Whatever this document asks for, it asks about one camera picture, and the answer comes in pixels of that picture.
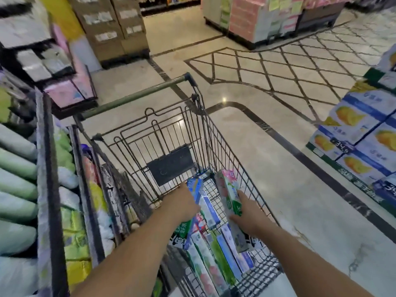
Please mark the pink green toothpaste box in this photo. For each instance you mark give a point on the pink green toothpaste box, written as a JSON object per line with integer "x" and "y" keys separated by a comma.
{"x": 228, "y": 191}

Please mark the stack of grey white packs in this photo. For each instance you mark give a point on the stack of grey white packs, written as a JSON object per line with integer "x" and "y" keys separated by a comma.
{"x": 31, "y": 30}

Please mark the row of yellow green packs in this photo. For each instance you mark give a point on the row of yellow green packs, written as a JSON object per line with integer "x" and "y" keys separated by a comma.
{"x": 74, "y": 231}

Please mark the stack of pink packs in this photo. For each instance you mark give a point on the stack of pink packs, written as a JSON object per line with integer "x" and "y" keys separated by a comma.
{"x": 69, "y": 86}

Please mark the row of green white packs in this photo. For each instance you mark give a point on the row of green white packs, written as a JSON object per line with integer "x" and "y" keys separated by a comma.
{"x": 17, "y": 182}

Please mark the black cart sign plate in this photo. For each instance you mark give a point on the black cart sign plate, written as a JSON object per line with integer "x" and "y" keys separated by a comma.
{"x": 171, "y": 165}

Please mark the stack of brown cardboard cartons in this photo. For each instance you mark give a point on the stack of brown cardboard cartons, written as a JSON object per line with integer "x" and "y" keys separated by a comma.
{"x": 108, "y": 26}

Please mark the person's right forearm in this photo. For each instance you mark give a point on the person's right forearm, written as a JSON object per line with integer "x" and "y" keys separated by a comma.
{"x": 309, "y": 262}

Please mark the person's right hand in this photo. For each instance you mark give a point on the person's right hand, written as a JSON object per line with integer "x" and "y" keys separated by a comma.
{"x": 252, "y": 218}

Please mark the person's left fingers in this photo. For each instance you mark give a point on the person's left fingers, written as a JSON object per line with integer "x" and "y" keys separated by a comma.
{"x": 194, "y": 217}

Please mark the black price tag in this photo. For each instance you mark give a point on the black price tag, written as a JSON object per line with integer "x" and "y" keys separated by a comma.
{"x": 342, "y": 145}

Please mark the black store shelf rack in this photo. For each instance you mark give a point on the black store shelf rack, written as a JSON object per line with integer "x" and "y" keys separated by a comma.
{"x": 51, "y": 182}

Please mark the pallet display of pink packs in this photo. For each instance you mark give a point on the pallet display of pink packs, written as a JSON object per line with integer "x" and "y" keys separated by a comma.
{"x": 256, "y": 16}

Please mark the background shelf of goods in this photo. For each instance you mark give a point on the background shelf of goods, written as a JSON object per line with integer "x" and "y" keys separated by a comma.
{"x": 168, "y": 1}

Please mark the dark pallet display of goods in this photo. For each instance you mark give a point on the dark pallet display of goods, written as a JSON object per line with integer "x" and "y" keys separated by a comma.
{"x": 321, "y": 9}

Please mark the person's left hand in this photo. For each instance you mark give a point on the person's left hand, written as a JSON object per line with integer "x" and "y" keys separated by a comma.
{"x": 179, "y": 205}

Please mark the blue toothpaste box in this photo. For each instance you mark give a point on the blue toothpaste box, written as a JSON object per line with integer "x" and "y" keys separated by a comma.
{"x": 196, "y": 190}

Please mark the pile of toothpaste boxes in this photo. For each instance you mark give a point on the pile of toothpaste boxes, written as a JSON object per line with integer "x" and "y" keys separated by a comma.
{"x": 216, "y": 253}

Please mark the stack of blue yellow cartons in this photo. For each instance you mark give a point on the stack of blue yellow cartons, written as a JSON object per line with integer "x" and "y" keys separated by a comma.
{"x": 362, "y": 129}

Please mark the person's right thumb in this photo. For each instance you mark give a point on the person's right thumb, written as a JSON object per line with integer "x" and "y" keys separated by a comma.
{"x": 236, "y": 218}

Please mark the person's left forearm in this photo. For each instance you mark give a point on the person's left forearm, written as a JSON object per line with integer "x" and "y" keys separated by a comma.
{"x": 130, "y": 259}

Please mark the yellow pillar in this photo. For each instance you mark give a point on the yellow pillar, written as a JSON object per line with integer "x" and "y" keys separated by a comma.
{"x": 65, "y": 18}

